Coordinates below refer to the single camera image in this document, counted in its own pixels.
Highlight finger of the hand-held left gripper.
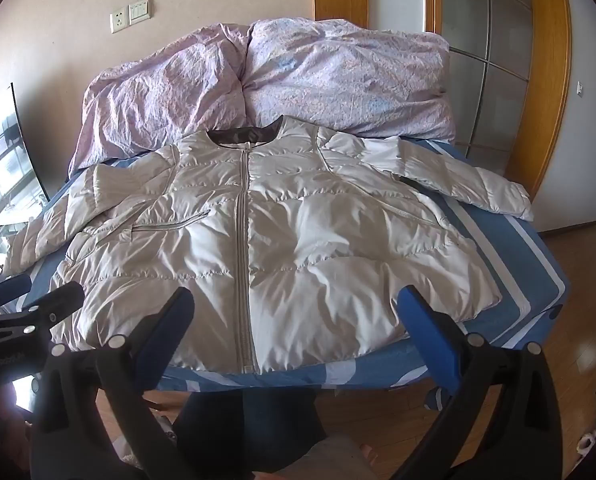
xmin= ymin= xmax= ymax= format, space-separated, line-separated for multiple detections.
xmin=0 ymin=282 xmax=86 ymax=347
xmin=0 ymin=274 xmax=33 ymax=312

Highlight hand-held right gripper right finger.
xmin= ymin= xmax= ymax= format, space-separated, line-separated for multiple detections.
xmin=397 ymin=285 xmax=564 ymax=480

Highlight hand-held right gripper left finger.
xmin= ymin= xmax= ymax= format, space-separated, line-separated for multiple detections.
xmin=28 ymin=287 xmax=196 ymax=480

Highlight white puffer jacket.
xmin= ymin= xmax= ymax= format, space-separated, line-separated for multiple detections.
xmin=0 ymin=115 xmax=535 ymax=376

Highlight blue white striped bed sheet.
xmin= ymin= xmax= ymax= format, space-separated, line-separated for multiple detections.
xmin=15 ymin=137 xmax=568 ymax=403

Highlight person's dark pants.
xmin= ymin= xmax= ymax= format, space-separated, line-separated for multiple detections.
xmin=170 ymin=387 xmax=329 ymax=476

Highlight pink floral duvet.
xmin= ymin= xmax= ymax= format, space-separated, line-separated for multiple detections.
xmin=68 ymin=17 xmax=456 ymax=176

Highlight wooden framed cabinet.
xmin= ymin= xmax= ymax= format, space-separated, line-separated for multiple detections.
xmin=423 ymin=0 xmax=574 ymax=201

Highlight white light switch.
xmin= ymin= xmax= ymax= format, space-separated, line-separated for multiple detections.
xmin=128 ymin=0 xmax=155 ymax=23

